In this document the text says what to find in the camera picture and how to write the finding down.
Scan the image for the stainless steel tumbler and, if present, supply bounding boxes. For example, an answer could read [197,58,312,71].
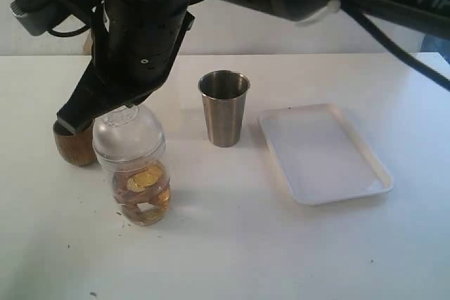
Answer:
[198,70,250,148]

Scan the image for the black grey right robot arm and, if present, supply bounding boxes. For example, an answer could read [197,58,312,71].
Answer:
[57,0,449,134]

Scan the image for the clear plastic shaker jar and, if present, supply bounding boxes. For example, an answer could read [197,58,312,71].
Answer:
[96,150,171,226]

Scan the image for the coins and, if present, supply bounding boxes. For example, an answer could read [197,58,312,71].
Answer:
[111,161,171,226]

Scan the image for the clear dome shaker lid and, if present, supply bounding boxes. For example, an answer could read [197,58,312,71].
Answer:
[93,105,165,164]

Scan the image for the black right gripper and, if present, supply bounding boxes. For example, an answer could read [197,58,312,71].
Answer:
[57,0,190,135]

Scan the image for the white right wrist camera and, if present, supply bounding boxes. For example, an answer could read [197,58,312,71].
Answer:
[10,0,102,38]

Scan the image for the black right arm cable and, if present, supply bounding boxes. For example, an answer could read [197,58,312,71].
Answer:
[347,1,450,93]

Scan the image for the brown wooden cup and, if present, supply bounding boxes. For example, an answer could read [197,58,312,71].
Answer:
[53,122,96,167]

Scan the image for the white rectangular tray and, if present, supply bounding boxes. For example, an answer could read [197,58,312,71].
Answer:
[257,104,394,206]

